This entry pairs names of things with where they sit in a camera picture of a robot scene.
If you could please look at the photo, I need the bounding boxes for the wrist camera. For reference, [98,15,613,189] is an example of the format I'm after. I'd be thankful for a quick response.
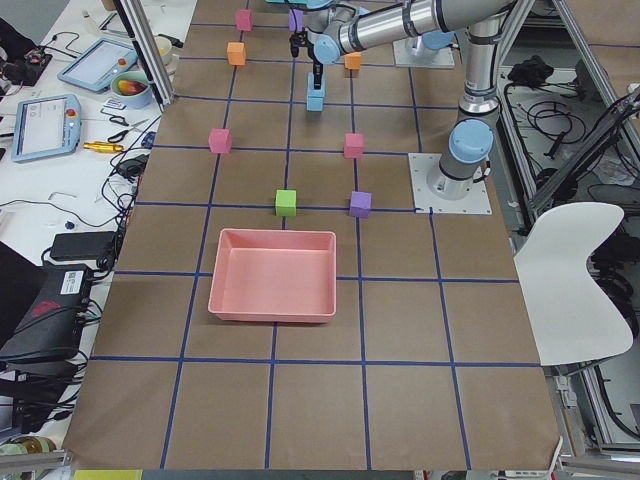
[289,29,308,58]

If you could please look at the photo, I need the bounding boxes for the pink tray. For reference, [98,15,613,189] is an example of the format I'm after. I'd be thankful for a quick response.
[208,228,337,324]

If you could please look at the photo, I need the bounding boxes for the black computer box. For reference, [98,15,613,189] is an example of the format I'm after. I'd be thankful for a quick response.
[1,263,93,365]

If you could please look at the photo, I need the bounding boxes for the white chair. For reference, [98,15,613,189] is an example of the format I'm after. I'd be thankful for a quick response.
[514,202,633,366]

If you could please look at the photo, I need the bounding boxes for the pink block front middle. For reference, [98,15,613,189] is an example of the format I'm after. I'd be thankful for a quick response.
[208,128,232,154]

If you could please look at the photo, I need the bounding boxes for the black power adapter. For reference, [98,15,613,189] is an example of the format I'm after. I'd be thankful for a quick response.
[49,231,115,261]

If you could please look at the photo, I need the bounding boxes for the orange block far side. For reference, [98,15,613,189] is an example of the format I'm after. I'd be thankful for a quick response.
[226,42,247,66]

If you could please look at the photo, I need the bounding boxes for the purple block near pink tray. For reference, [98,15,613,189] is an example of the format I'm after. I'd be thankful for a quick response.
[348,191,372,218]

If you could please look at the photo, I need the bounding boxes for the pink block far corner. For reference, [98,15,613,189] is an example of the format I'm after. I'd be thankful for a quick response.
[235,9,253,32]

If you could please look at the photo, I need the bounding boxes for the light blue bowl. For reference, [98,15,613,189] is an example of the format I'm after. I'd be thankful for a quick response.
[110,71,153,109]

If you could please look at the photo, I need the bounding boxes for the orange block near bases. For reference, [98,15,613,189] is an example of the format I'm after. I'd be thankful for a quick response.
[343,52,362,71]

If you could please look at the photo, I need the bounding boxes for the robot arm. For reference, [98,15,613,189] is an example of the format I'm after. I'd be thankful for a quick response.
[288,0,514,200]
[406,30,454,64]

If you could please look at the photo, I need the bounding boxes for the teach pendant near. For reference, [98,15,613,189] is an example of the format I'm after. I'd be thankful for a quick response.
[11,94,81,163]

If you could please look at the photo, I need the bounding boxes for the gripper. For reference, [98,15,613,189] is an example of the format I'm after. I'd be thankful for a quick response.
[312,60,324,90]

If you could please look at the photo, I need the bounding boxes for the aluminium frame post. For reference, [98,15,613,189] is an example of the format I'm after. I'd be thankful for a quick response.
[114,0,174,110]

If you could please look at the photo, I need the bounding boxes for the teach pendant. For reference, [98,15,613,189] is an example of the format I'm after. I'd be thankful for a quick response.
[57,38,138,92]
[11,94,81,163]

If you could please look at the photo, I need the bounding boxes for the gold metal cylinder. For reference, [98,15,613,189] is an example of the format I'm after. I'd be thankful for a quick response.
[83,142,125,154]

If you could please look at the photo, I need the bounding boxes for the black scissors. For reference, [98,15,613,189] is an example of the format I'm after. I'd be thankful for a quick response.
[107,115,148,144]

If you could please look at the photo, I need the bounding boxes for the green block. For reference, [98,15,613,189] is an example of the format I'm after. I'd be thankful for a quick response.
[275,189,297,217]

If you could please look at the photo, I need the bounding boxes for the cream bowl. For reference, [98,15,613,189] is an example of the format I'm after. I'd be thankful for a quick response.
[154,35,173,66]

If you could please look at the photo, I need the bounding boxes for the teach pendant far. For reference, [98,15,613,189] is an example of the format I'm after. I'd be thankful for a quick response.
[57,38,138,92]

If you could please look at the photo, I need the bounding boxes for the pink block near base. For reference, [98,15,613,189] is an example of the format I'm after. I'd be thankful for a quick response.
[343,133,365,159]

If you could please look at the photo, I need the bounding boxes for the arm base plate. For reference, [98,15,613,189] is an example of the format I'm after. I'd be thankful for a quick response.
[393,31,455,69]
[408,153,492,215]

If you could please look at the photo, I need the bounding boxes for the purple block near teal tray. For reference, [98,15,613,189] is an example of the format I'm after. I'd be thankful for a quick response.
[288,9,304,32]

